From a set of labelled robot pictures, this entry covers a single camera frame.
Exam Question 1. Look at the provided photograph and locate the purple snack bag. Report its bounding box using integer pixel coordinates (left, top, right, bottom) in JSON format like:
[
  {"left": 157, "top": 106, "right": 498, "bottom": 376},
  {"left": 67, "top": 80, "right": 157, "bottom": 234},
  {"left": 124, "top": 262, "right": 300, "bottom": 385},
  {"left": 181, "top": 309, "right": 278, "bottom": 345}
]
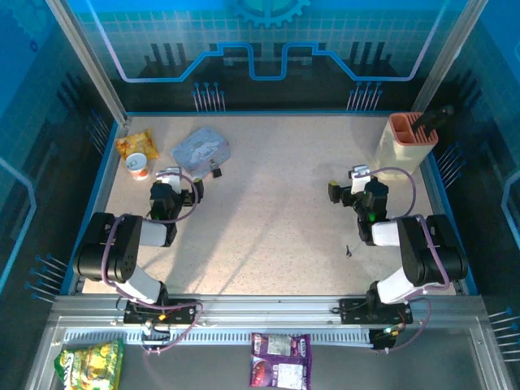
[{"left": 249, "top": 331, "right": 313, "bottom": 390}]

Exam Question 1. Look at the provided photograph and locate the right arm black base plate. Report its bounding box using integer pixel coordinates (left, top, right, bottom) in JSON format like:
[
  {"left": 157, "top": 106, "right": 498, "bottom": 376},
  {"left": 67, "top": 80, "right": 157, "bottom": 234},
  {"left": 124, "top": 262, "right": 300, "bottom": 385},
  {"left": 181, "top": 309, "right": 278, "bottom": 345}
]
[{"left": 339, "top": 297, "right": 414, "bottom": 326}]

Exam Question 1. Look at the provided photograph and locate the orange white tin can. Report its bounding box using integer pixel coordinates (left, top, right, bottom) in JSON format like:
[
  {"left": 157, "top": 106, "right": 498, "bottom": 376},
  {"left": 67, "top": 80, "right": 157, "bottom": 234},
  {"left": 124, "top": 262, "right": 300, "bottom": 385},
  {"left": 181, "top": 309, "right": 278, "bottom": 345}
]
[{"left": 124, "top": 152, "right": 150, "bottom": 182}]

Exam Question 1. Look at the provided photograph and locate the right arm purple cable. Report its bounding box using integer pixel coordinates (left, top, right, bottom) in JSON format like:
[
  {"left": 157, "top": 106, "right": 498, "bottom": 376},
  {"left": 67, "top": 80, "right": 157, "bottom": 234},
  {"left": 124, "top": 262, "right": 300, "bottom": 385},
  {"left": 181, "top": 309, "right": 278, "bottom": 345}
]
[{"left": 363, "top": 167, "right": 451, "bottom": 354}]

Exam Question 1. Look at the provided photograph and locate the blue cartoon tin box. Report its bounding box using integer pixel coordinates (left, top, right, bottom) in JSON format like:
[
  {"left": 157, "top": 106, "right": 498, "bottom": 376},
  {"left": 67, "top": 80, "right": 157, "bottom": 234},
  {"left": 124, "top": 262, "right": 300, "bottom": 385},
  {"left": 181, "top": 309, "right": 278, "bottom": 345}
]
[{"left": 169, "top": 126, "right": 233, "bottom": 180}]

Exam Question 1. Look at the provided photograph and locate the aluminium mounting rail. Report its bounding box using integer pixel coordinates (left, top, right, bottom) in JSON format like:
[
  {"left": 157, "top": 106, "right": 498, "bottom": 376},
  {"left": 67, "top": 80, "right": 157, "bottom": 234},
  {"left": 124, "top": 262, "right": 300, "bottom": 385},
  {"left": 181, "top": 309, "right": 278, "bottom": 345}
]
[{"left": 52, "top": 294, "right": 484, "bottom": 331}]

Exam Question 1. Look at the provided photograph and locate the aluminium frame post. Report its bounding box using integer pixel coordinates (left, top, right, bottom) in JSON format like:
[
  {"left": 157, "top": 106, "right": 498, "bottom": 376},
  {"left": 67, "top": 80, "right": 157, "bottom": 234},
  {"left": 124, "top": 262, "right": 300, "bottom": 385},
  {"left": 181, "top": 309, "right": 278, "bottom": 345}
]
[
  {"left": 409, "top": 0, "right": 491, "bottom": 115},
  {"left": 44, "top": 0, "right": 131, "bottom": 125}
]

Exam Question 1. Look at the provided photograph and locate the black utensil handle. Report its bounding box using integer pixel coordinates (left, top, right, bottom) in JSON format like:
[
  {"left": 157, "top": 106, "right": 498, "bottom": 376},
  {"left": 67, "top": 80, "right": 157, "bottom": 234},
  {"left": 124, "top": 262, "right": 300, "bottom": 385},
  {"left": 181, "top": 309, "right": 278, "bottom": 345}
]
[{"left": 412, "top": 104, "right": 456, "bottom": 135}]

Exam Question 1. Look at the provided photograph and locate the green yellow snack bag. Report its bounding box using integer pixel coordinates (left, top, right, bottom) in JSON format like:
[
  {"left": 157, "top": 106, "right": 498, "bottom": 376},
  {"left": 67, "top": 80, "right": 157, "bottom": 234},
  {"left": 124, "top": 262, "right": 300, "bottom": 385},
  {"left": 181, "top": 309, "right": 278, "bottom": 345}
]
[{"left": 54, "top": 337, "right": 125, "bottom": 390}]

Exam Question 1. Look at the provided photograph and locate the slotted grey cable duct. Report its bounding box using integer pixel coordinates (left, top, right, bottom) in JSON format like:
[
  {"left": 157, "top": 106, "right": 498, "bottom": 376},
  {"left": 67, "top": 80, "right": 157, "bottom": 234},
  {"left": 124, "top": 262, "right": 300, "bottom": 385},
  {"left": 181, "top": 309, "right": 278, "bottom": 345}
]
[{"left": 63, "top": 327, "right": 375, "bottom": 347}]

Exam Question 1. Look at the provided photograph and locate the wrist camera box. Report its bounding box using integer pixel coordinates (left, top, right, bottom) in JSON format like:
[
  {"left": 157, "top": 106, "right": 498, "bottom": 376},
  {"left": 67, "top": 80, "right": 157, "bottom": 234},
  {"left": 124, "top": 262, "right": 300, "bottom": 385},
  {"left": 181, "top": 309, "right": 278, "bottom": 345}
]
[
  {"left": 156, "top": 166, "right": 184, "bottom": 192},
  {"left": 348, "top": 164, "right": 373, "bottom": 194}
]

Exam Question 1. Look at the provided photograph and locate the beige utensil holder orange rim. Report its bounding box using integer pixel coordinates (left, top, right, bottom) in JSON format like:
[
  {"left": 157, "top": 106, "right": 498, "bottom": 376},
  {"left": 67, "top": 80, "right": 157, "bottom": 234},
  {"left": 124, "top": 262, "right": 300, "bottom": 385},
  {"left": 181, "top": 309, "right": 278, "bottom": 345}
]
[{"left": 373, "top": 112, "right": 440, "bottom": 182}]

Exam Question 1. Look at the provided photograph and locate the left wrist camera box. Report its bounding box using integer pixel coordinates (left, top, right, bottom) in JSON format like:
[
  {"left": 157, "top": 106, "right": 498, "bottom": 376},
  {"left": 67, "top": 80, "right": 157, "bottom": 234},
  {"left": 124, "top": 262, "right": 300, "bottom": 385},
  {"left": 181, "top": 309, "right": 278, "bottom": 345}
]
[{"left": 156, "top": 166, "right": 184, "bottom": 192}]

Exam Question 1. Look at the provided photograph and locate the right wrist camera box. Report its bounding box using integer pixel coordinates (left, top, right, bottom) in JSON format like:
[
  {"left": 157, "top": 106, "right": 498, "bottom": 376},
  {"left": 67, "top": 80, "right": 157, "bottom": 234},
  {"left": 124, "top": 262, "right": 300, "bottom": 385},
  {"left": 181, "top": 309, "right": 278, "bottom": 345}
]
[{"left": 348, "top": 164, "right": 373, "bottom": 194}]

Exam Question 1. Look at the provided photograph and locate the yellow snack packet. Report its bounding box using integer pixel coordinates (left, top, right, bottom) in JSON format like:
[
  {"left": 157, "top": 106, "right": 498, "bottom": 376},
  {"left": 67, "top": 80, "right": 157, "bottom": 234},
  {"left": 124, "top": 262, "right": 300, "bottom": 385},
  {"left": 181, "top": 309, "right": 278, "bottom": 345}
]
[{"left": 115, "top": 128, "right": 160, "bottom": 163}]

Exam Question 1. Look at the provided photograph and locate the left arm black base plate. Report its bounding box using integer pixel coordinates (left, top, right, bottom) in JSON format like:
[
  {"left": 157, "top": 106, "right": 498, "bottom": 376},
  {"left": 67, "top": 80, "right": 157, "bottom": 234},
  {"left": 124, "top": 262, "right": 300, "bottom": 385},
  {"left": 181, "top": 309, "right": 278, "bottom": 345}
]
[{"left": 123, "top": 298, "right": 199, "bottom": 326}]

